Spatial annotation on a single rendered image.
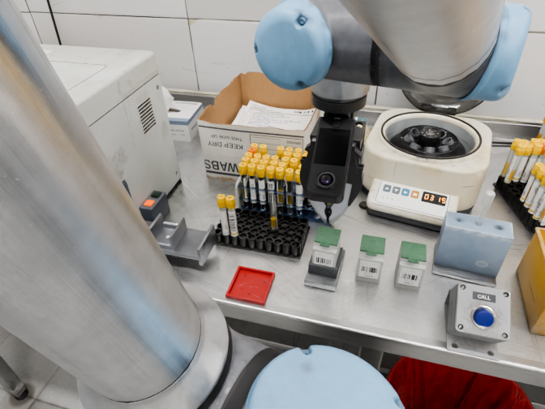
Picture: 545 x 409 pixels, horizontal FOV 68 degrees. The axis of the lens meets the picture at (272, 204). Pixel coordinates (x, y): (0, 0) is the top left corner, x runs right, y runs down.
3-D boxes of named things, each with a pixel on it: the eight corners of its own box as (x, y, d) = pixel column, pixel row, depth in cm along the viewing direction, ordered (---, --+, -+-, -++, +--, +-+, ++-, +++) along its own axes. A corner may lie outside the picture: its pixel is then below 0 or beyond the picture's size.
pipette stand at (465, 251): (431, 273, 70) (444, 231, 64) (434, 247, 75) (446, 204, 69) (494, 288, 67) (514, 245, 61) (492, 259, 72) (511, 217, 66)
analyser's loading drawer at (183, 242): (101, 246, 76) (93, 226, 73) (121, 223, 81) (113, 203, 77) (203, 265, 71) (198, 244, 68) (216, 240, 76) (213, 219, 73)
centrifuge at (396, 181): (346, 210, 85) (351, 161, 77) (379, 143, 105) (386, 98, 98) (469, 241, 76) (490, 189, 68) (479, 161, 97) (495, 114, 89)
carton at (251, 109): (203, 177, 96) (193, 118, 86) (242, 122, 117) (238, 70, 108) (305, 191, 90) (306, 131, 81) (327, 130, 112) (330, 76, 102)
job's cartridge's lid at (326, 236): (312, 246, 66) (312, 243, 66) (319, 227, 70) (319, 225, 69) (336, 250, 65) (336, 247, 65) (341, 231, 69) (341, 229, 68)
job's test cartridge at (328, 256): (311, 271, 70) (312, 245, 66) (317, 252, 73) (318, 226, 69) (334, 276, 69) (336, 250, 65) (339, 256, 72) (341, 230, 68)
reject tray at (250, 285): (225, 298, 68) (225, 294, 67) (238, 268, 73) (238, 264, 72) (263, 306, 66) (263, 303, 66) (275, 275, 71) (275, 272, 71)
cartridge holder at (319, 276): (303, 285, 69) (304, 271, 67) (315, 249, 76) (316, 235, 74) (335, 292, 68) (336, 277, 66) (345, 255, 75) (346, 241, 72)
